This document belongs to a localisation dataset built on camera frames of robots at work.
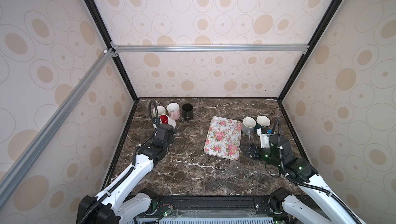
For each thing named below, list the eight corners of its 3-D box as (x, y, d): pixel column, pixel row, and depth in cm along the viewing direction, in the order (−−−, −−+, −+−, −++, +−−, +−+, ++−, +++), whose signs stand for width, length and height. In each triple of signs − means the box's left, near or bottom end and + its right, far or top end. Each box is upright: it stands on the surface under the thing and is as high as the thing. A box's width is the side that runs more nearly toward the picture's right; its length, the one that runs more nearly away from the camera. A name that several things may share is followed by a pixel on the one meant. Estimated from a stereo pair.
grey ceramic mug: (242, 139, 99) (246, 130, 91) (240, 125, 105) (243, 116, 98) (254, 139, 99) (258, 130, 91) (250, 125, 105) (254, 116, 98)
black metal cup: (182, 123, 107) (181, 114, 99) (183, 112, 114) (182, 103, 106) (193, 123, 107) (192, 114, 99) (193, 112, 114) (193, 103, 106)
